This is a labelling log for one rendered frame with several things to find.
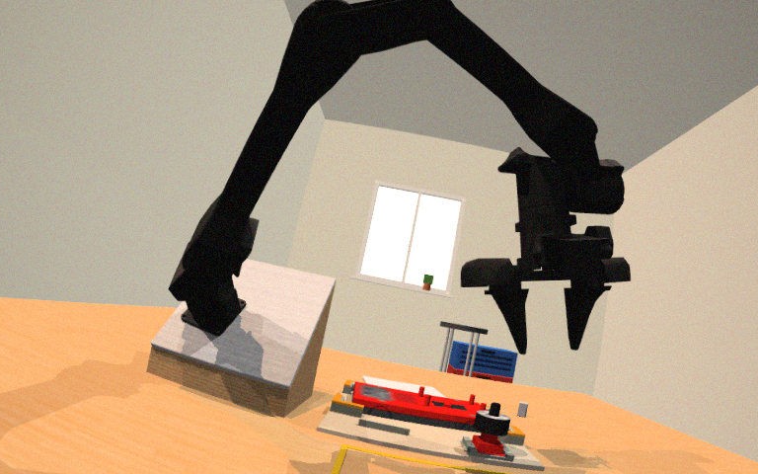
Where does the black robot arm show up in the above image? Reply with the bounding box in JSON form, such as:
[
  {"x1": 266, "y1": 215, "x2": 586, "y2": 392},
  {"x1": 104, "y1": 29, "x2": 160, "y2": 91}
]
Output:
[{"x1": 168, "y1": 0, "x2": 625, "y2": 337}]

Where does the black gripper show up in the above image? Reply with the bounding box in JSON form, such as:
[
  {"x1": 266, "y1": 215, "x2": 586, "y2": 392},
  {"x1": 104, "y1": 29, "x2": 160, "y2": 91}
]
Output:
[{"x1": 460, "y1": 204, "x2": 631, "y2": 355}]

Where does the white rectangular sheet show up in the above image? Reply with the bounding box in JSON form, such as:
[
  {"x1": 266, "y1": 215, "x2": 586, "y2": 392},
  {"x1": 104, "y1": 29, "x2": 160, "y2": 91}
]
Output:
[{"x1": 363, "y1": 375, "x2": 447, "y2": 398}]

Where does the black tyre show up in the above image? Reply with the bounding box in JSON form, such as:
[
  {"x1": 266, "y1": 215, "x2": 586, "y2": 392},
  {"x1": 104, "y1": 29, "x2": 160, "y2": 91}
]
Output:
[{"x1": 473, "y1": 410, "x2": 510, "y2": 436}]

